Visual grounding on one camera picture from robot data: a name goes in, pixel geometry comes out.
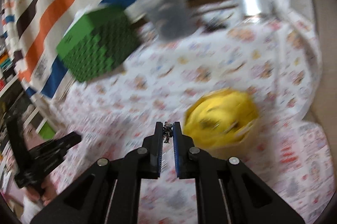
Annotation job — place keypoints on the bear print cloth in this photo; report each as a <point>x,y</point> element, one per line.
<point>276,62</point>

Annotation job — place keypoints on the green checkered box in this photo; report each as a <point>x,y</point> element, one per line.
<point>100,41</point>

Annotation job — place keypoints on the Christmas print cloth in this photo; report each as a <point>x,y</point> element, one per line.
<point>227,191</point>

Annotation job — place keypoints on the translucent plastic cup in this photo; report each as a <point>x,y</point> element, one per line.
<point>172,19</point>

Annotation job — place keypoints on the yellow cloth lining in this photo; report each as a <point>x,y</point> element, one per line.
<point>221,115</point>

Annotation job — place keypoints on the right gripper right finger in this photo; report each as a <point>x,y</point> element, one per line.
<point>227,190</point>

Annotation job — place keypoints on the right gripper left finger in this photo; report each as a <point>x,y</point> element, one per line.
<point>108,191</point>

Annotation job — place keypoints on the person's left hand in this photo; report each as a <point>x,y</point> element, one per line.
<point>49,192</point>

